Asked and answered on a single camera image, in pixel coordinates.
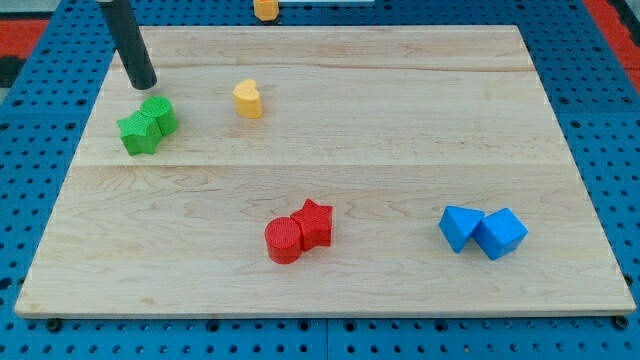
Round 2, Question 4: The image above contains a red star block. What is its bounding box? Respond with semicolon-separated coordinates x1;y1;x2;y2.
291;199;333;251

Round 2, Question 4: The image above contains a green star block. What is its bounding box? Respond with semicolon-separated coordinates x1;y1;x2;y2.
117;111;163;156

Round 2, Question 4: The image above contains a light wooden board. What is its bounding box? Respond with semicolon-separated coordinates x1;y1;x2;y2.
15;25;636;319

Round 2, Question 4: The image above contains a red cylinder block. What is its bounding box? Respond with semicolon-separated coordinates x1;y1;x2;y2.
264;217;302;264

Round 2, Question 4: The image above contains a yellow heart block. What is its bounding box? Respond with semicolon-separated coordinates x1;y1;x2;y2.
232;79;263;119

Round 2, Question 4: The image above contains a blue triangular prism block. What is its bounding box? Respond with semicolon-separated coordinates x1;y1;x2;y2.
439;205;485;253

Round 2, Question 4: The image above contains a green cylinder block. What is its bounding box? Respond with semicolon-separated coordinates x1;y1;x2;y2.
140;96;179;136

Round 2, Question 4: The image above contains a yellow block at top edge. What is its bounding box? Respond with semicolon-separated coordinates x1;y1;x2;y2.
253;0;279;22

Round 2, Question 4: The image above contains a blue cube block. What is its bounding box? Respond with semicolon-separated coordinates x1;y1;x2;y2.
472;208;528;260

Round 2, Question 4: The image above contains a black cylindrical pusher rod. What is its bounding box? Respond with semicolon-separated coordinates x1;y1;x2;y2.
97;0;157;90

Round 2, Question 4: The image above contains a blue perforated base mat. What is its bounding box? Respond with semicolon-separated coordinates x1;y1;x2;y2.
1;0;639;359

